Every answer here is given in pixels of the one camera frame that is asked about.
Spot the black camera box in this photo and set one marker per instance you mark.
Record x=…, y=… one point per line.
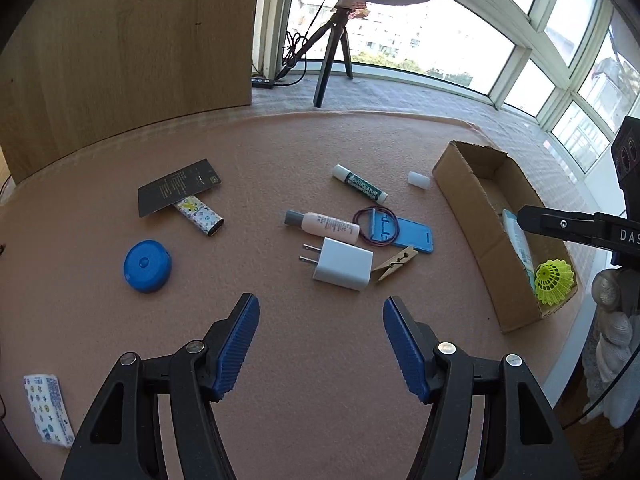
x=625, y=152

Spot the black tripod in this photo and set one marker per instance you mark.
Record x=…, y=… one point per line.
x=297, y=46

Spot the white teal packet in box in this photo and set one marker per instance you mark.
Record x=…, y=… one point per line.
x=519, y=243

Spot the white gloved hand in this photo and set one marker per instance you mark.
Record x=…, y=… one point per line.
x=611, y=358

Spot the green white lip balm tube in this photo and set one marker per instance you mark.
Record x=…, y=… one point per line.
x=359, y=184

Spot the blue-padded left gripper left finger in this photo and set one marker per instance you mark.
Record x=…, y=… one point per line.
x=120, y=435

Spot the black card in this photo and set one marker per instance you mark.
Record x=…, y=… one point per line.
x=170, y=189

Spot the blue plastic phone stand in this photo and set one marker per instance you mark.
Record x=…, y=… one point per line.
x=404, y=232

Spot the small white translucent cap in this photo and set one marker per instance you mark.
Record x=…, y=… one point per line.
x=419, y=180

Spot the blue round tape measure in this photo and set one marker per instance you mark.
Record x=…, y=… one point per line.
x=147, y=266

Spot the white patterned tissue pack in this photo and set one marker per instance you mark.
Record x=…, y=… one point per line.
x=46, y=404

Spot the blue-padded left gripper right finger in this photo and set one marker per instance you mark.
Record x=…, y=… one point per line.
x=521, y=437

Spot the patterned lighter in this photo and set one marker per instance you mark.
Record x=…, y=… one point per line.
x=201, y=215

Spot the pink lotion bottle grey cap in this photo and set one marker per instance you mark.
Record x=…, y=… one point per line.
x=323, y=226

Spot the yellow shuttlecock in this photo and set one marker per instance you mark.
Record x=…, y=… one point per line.
x=554, y=279

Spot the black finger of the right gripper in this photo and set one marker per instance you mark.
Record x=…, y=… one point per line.
x=574, y=227

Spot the white USB charger plug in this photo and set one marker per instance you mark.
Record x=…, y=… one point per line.
x=340, y=264

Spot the wooden cabinet panel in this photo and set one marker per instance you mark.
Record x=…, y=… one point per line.
x=75, y=72

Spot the wooden clothespin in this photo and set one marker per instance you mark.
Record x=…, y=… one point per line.
x=391, y=265

